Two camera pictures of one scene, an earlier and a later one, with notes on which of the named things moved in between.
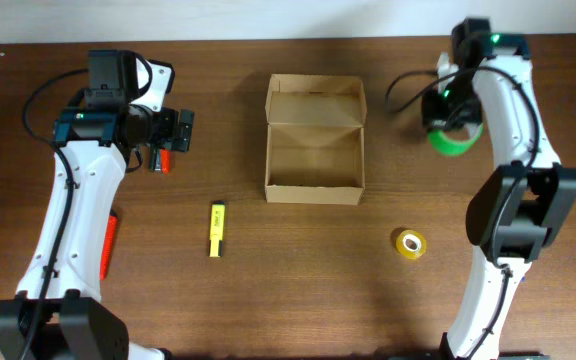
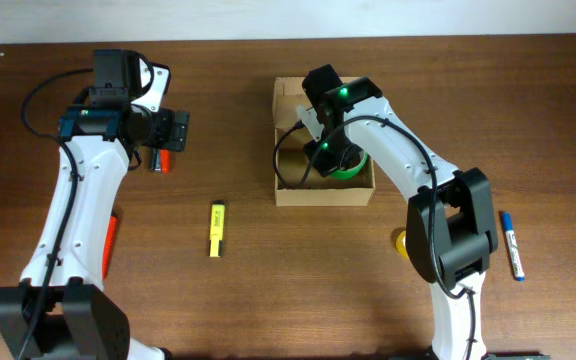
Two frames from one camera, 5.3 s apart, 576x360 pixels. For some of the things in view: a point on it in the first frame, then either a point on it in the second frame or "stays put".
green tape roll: (453, 147) to (350, 173)
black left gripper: (165, 135) stays put
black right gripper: (436, 117) to (324, 162)
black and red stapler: (160, 160) stays put
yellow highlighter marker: (217, 227) stays put
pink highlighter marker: (109, 241) stays put
